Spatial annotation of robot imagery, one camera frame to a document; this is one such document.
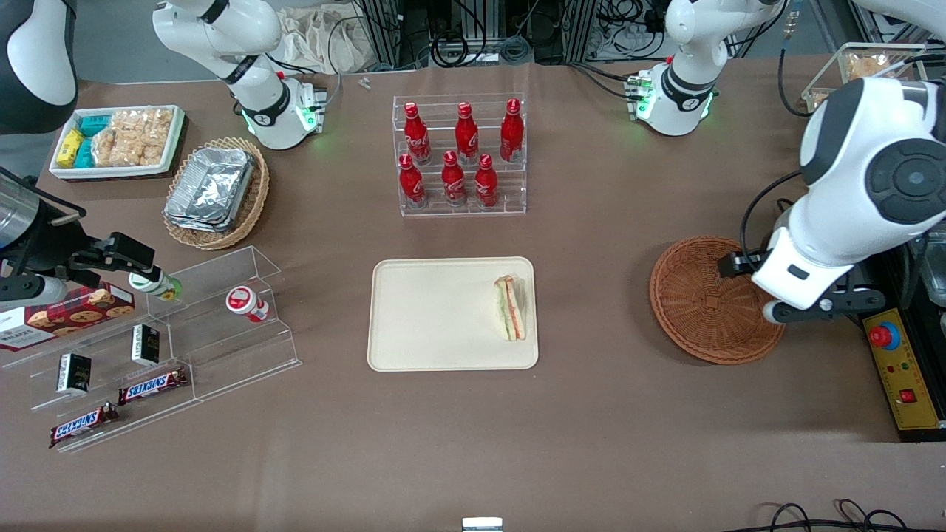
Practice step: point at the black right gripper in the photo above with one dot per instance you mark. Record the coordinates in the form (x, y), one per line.
(46, 238)

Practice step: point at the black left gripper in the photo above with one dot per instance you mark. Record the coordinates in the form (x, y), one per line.
(739, 263)

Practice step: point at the plastic-wrapped triangle sandwich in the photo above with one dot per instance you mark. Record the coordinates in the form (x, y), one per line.
(511, 310)

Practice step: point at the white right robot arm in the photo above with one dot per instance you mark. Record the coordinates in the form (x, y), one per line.
(267, 103)

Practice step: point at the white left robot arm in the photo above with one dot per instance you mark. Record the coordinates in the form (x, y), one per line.
(850, 207)

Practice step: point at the brown wicker basket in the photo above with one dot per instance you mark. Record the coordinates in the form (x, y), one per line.
(695, 310)

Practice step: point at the white rectangular snack tray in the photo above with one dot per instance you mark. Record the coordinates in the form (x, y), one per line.
(111, 174)

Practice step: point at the light oval wicker basket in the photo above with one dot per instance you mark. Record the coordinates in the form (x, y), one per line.
(256, 199)

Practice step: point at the cream plastic tray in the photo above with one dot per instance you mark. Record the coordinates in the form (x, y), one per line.
(436, 318)

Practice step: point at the green-capped small bottle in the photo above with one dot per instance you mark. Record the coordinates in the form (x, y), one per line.
(151, 283)

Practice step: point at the red chocolate cookie box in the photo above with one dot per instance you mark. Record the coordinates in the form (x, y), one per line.
(74, 318)

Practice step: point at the small black box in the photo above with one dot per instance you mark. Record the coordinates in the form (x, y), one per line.
(74, 372)
(145, 344)

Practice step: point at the blue snack pack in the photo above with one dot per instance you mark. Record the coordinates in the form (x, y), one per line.
(85, 154)
(94, 123)

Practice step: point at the rice cracker bag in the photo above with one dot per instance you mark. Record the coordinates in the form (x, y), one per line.
(117, 148)
(153, 133)

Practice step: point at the stacked aluminium foil containers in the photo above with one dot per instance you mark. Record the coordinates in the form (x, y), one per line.
(209, 188)

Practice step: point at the yellow snack pack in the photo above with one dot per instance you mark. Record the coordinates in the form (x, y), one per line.
(70, 148)

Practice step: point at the red-capped white drink bottle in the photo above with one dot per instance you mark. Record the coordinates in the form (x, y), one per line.
(244, 301)

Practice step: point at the Snickers chocolate bar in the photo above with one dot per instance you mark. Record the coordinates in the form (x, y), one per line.
(83, 423)
(151, 385)

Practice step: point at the clear acrylic step shelf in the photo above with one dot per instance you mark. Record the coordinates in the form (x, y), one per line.
(222, 347)

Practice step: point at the fried snack bag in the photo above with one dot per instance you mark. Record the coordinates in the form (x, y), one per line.
(818, 97)
(868, 66)

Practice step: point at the yellow emergency stop box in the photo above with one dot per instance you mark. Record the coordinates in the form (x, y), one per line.
(913, 369)

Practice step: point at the red cola bottle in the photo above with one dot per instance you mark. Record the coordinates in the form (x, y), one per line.
(411, 183)
(511, 134)
(416, 137)
(453, 181)
(465, 137)
(485, 185)

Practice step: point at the clear acrylic bottle rack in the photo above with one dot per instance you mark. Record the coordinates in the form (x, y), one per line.
(436, 210)

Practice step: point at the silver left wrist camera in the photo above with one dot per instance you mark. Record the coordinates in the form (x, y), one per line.
(774, 312)

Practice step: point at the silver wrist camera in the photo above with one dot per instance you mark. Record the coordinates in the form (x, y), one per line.
(774, 312)
(33, 292)

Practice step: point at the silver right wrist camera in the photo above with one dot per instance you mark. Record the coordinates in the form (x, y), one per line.
(33, 292)

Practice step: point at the aluminium profile frame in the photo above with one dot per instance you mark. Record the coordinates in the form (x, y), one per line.
(380, 29)

